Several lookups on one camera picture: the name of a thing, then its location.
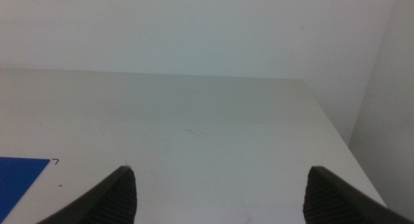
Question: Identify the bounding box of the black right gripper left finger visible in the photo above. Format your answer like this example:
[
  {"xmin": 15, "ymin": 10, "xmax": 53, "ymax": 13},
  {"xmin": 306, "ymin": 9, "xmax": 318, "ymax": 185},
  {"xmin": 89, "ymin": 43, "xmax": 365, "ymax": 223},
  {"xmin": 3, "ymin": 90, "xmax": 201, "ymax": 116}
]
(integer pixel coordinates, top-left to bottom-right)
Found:
[{"xmin": 35, "ymin": 166, "xmax": 138, "ymax": 224}]

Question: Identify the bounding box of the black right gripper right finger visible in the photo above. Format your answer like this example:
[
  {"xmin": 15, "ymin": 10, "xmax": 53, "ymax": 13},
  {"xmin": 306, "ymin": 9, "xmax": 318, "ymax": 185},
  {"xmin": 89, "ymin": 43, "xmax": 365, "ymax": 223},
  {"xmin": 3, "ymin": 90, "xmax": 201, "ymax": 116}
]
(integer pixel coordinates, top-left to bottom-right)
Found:
[{"xmin": 302, "ymin": 166, "xmax": 414, "ymax": 224}]

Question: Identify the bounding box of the blue rectangular mat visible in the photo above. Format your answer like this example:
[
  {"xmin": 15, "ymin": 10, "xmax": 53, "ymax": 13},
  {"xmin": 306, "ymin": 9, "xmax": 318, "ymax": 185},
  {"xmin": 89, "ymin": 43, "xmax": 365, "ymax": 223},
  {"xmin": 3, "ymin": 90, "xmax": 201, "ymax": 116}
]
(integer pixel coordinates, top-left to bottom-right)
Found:
[{"xmin": 0, "ymin": 157, "xmax": 51, "ymax": 216}]

